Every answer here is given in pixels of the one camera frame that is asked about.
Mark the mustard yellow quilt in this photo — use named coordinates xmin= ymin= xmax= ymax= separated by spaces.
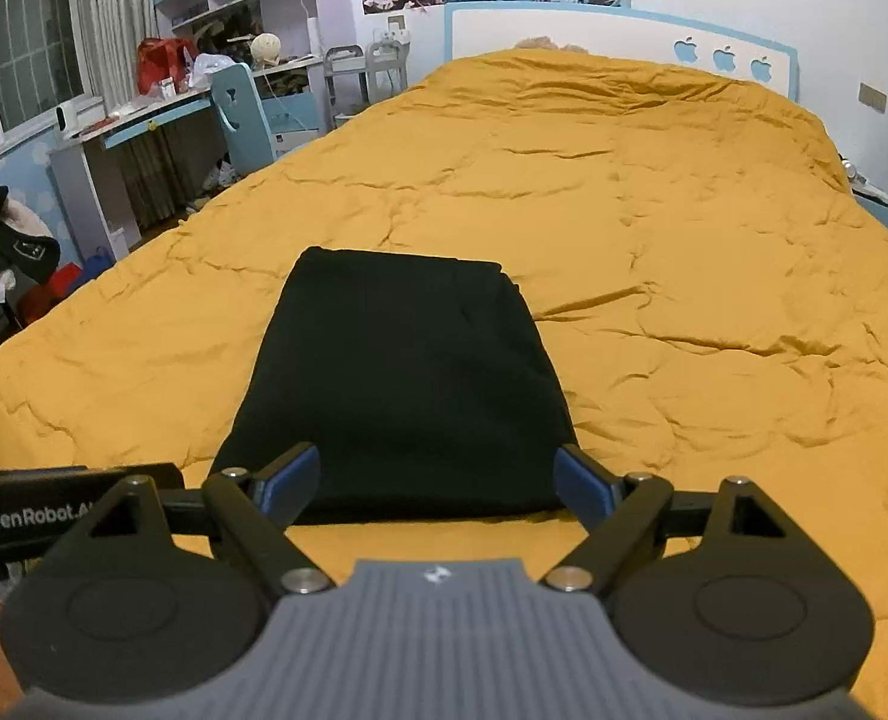
xmin=0 ymin=50 xmax=888 ymax=718

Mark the blue desk chair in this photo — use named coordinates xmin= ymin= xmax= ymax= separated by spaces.
xmin=209 ymin=64 xmax=320 ymax=177

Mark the white blue bed headboard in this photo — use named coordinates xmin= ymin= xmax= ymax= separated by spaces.
xmin=444 ymin=2 xmax=799 ymax=101

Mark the wall light switch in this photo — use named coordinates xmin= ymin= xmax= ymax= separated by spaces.
xmin=857 ymin=83 xmax=888 ymax=114

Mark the red bag on desk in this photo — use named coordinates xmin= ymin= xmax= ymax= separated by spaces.
xmin=136 ymin=37 xmax=197 ymax=94

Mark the white blue desk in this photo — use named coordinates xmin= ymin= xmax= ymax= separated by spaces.
xmin=49 ymin=89 xmax=226 ymax=260

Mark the black long sleeve shirt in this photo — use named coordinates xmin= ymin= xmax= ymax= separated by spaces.
xmin=213 ymin=247 xmax=576 ymax=525

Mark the blue nightstand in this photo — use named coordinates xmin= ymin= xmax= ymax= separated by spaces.
xmin=839 ymin=154 xmax=888 ymax=229

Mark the grey rolling cart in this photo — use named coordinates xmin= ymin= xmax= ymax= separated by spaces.
xmin=322 ymin=37 xmax=410 ymax=130

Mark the round white lamp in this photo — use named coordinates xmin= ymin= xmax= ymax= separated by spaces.
xmin=250 ymin=32 xmax=281 ymax=68

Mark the window with curtain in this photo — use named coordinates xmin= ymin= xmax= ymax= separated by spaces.
xmin=0 ymin=0 xmax=154 ymax=142

